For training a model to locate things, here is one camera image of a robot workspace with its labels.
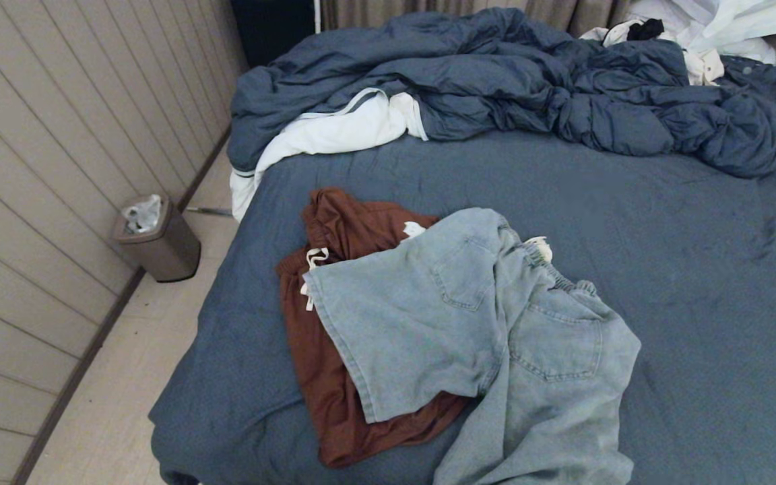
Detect small black garment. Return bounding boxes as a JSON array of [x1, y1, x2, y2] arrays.
[[627, 18, 665, 41]]

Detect white plastic bin bag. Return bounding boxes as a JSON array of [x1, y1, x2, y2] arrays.
[[122, 195, 162, 234]]

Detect beige curtain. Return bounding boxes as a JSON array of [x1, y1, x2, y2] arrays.
[[321, 0, 638, 38]]

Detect blue bed sheet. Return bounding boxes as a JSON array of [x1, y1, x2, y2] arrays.
[[148, 128, 776, 485]]

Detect light blue denim jeans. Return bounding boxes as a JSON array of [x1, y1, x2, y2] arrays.
[[302, 207, 643, 485]]

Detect black cabinet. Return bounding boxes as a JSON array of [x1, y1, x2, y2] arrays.
[[230, 0, 318, 68]]

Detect white shirt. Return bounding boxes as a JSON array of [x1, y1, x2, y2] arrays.
[[627, 0, 776, 65]]

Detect rust brown shorts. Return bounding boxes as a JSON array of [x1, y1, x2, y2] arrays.
[[275, 187, 473, 470]]

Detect dark blue crumpled duvet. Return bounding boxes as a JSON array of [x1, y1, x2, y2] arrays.
[[226, 7, 776, 179]]

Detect cream jacket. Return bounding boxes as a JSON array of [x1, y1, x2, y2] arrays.
[[580, 20, 725, 86]]

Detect brown trash bin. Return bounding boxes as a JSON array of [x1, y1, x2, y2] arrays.
[[112, 195, 201, 282]]

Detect dark denim garment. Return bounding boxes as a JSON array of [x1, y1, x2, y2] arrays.
[[721, 55, 776, 146]]

